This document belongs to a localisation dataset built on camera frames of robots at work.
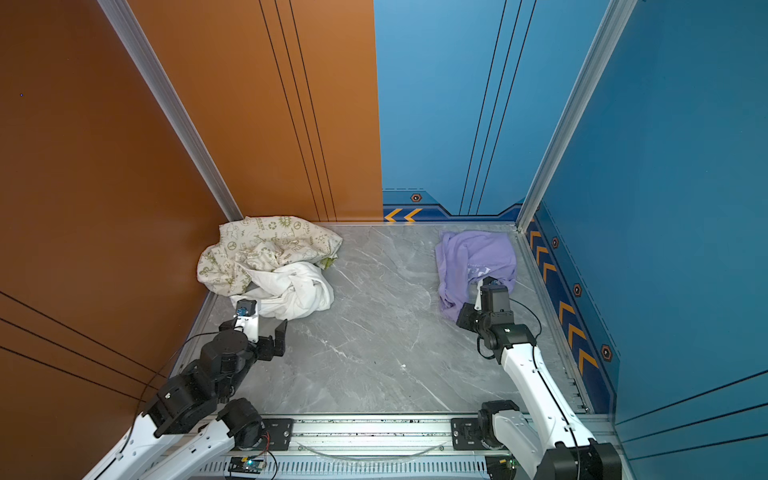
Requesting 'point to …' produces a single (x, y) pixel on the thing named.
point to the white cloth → (293, 290)
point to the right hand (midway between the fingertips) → (460, 311)
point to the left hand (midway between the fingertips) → (269, 318)
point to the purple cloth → (466, 256)
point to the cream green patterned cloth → (258, 242)
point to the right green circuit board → (501, 467)
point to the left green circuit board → (246, 465)
